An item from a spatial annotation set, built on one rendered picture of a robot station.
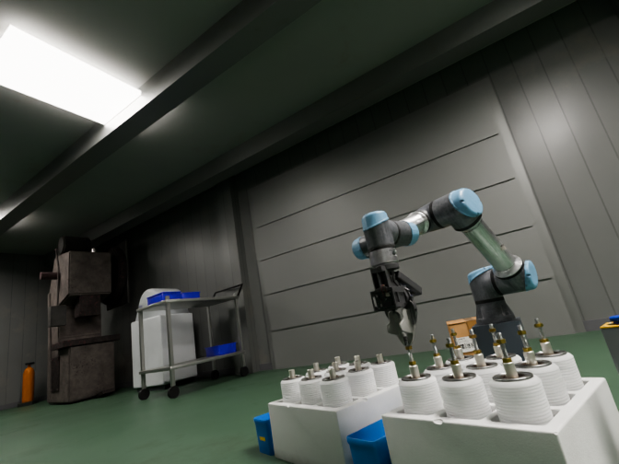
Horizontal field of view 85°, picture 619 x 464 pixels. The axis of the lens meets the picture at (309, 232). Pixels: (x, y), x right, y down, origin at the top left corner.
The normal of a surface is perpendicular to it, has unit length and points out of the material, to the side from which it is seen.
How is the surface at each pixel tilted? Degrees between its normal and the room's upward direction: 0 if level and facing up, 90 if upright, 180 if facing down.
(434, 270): 90
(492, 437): 90
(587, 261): 90
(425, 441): 90
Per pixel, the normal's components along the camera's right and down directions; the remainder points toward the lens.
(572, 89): -0.53, -0.14
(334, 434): -0.78, -0.03
